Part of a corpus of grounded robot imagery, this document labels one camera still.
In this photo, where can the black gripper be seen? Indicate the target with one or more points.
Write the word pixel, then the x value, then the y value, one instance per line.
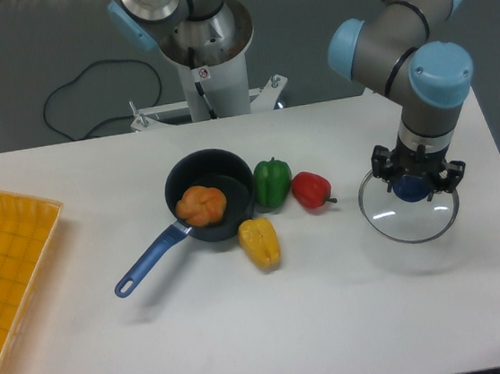
pixel 440 175

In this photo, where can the glass pot lid blue knob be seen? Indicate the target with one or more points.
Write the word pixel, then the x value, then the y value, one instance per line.
pixel 405 212

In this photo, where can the dark pot blue handle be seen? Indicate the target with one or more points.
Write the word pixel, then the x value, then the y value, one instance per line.
pixel 209 168

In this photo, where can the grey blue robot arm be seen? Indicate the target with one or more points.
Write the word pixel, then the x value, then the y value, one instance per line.
pixel 393 56

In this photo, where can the red bell pepper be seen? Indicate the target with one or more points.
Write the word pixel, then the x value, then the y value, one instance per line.
pixel 312 191

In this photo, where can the green bell pepper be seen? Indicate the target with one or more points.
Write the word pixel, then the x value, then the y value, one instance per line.
pixel 272 181

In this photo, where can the yellow bell pepper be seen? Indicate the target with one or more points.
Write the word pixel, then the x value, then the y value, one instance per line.
pixel 259 241

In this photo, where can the orange bread roll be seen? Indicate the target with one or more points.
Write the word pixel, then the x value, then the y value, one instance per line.
pixel 201 206

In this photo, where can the yellow wicker basket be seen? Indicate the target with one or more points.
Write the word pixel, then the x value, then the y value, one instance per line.
pixel 27 224

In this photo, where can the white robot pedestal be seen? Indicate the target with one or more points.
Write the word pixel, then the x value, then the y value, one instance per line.
pixel 209 57

